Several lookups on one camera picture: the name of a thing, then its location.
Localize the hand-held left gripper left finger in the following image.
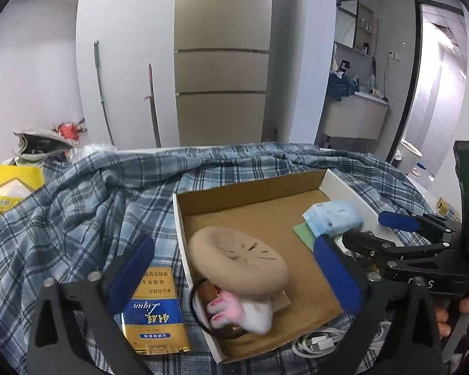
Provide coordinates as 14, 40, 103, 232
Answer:
27, 236, 156, 375

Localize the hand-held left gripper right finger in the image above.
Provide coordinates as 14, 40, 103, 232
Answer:
313, 234, 443, 375

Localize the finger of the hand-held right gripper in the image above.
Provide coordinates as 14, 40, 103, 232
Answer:
342, 230, 454, 266
378, 211, 464, 243

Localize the light blue tissue packet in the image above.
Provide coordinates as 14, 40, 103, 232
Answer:
302, 199, 364, 239

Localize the green card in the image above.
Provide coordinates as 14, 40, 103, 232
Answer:
292, 221, 325, 251

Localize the black hair band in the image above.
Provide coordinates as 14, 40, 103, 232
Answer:
191, 281, 251, 340

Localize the pink and white plush toy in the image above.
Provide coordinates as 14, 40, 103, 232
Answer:
207, 291, 274, 334

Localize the beige round cushion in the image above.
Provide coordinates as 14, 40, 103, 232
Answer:
188, 227, 290, 295

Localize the cardboard box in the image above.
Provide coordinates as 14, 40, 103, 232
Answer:
173, 168, 405, 364

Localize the person's right hand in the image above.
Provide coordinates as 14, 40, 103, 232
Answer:
436, 297, 469, 340

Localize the small yellow box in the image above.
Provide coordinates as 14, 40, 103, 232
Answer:
437, 198, 461, 219

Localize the gold and blue packet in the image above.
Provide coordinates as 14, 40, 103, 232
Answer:
121, 267, 191, 355

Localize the blue plaid cloth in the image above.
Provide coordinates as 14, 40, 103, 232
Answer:
0, 142, 446, 375

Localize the beige vanity cabinet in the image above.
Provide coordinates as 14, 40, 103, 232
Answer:
322, 90, 389, 141

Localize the clear plastic bag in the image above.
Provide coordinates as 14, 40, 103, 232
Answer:
72, 144, 118, 161

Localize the blue clothes pile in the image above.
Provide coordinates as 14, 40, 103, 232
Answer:
328, 73, 360, 102

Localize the red snack packet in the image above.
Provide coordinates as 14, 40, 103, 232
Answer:
53, 122, 83, 141

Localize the grey crumpled bag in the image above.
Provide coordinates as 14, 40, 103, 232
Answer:
13, 127, 75, 161

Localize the yellow plastic bag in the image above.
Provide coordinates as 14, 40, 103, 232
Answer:
0, 164, 44, 225

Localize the gold refrigerator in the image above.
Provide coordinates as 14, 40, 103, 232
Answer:
174, 0, 274, 146

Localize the white cable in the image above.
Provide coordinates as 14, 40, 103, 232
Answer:
293, 320, 391, 358

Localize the dark door frame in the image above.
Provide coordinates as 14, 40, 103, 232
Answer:
387, 0, 466, 165

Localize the mirror wall cabinet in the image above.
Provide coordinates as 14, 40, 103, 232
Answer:
336, 0, 376, 57

